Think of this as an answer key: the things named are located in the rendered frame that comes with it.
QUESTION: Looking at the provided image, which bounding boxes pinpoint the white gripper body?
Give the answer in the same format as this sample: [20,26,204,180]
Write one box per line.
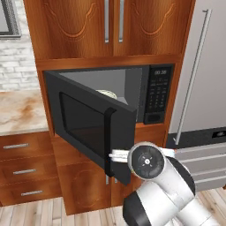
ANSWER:
[108,148,132,164]

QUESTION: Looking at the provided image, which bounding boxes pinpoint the black microwave door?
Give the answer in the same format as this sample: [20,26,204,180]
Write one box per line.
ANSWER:
[43,70,138,186]

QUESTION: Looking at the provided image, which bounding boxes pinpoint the pale bowl with food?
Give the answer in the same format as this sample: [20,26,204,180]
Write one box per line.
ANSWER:
[95,89,118,101]

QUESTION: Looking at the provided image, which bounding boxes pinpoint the black microwave oven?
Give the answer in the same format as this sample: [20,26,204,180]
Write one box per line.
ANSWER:
[43,64,176,125]

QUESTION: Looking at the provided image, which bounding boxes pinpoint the carved wooden cupboard door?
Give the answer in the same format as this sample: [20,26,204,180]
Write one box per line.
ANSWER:
[112,0,197,57]
[109,172,143,207]
[56,160,112,216]
[23,0,115,60]

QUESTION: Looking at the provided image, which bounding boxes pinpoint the wooden drawer front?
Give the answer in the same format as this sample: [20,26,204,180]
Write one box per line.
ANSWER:
[0,154,57,187]
[0,177,63,207]
[0,131,54,162]

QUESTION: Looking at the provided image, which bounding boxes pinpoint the stainless steel fridge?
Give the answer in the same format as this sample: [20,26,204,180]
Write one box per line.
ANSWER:
[165,0,226,192]

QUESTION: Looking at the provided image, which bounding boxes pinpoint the grey framed window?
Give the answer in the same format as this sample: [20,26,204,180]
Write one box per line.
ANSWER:
[0,0,22,40]

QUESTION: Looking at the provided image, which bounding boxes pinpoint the black microwave door handle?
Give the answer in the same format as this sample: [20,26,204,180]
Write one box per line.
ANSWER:
[103,107,117,177]

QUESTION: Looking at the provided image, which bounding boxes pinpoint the tall wooden cupboard frame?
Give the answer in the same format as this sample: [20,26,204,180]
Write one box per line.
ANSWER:
[23,0,197,216]

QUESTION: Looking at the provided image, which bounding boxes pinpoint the silver drawer handle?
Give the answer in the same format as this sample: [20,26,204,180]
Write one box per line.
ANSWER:
[11,168,37,176]
[2,142,30,150]
[19,190,44,198]

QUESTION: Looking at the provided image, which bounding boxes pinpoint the long silver fridge handle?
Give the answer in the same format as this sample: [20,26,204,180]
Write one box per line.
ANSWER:
[172,8,213,146]

